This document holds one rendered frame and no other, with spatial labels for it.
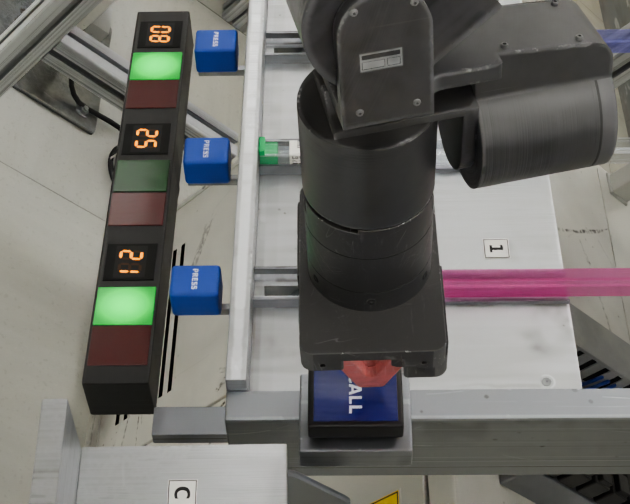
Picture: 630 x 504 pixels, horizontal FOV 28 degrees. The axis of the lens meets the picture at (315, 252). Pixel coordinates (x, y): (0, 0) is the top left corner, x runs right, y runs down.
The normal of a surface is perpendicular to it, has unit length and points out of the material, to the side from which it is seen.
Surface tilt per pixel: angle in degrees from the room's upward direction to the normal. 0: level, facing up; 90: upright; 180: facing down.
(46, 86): 0
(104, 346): 45
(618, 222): 0
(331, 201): 114
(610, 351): 0
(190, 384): 90
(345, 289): 106
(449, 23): 75
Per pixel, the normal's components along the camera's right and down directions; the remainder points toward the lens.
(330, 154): -0.56, 0.65
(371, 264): 0.05, 0.77
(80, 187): 0.69, -0.46
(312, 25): 0.21, 0.64
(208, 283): -0.02, -0.64
